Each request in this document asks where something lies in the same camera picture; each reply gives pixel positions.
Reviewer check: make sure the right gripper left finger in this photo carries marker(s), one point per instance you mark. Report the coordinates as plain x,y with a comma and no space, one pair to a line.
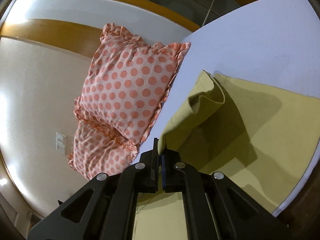
105,207

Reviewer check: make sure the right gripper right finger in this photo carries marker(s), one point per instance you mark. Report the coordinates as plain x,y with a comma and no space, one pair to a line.
214,206

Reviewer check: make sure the khaki pants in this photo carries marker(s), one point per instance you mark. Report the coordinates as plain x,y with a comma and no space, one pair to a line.
261,137

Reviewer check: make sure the left polka dot pillow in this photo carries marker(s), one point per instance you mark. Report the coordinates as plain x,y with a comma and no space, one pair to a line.
100,149

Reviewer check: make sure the polka dot pillow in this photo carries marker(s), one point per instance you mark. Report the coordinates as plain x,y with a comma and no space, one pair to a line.
100,149
128,81

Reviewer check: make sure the right polka dot pillow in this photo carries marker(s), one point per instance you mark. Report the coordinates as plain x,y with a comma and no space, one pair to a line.
128,81

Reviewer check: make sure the white bed sheet mattress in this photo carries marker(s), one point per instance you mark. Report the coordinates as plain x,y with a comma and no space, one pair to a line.
271,42

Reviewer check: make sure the white wall switch plate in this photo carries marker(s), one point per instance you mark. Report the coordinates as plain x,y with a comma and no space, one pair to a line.
60,143

